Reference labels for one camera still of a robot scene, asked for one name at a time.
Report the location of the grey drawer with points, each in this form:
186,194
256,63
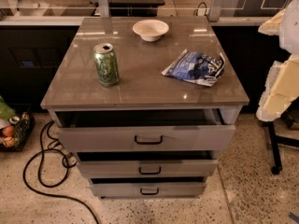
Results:
148,187
146,164
152,130

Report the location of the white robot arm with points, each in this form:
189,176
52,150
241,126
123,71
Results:
282,83

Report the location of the grey drawer cabinet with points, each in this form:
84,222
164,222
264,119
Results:
76,87

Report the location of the grey top drawer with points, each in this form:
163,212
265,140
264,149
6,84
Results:
152,130

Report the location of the grey bottom drawer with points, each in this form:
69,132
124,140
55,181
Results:
148,187

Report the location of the green soda can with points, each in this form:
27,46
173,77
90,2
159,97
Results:
105,60

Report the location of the blue white chip bag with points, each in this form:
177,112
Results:
196,67

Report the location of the white bowl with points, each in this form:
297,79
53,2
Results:
150,30

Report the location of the dark background table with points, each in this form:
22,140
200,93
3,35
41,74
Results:
135,8

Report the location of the black basket with fruit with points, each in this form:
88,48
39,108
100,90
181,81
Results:
16,125

